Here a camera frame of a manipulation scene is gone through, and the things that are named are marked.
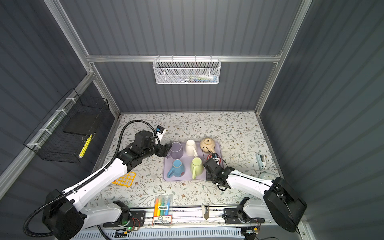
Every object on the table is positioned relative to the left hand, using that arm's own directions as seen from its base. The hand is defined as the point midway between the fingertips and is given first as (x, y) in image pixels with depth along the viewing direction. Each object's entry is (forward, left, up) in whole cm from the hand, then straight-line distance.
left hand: (166, 142), depth 80 cm
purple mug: (0, -5, -11) cm, 12 cm away
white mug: (+2, -13, -12) cm, 18 cm away
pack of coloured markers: (-29, +2, -18) cm, 35 cm away
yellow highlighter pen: (-7, +36, +8) cm, 37 cm away
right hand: (-12, -26, -18) cm, 34 cm away
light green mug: (-11, -16, -11) cm, 23 cm away
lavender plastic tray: (-2, -10, -19) cm, 22 cm away
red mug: (-5, -24, -10) cm, 27 cm away
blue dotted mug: (-11, -6, -11) cm, 17 cm away
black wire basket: (+1, +48, +9) cm, 49 cm away
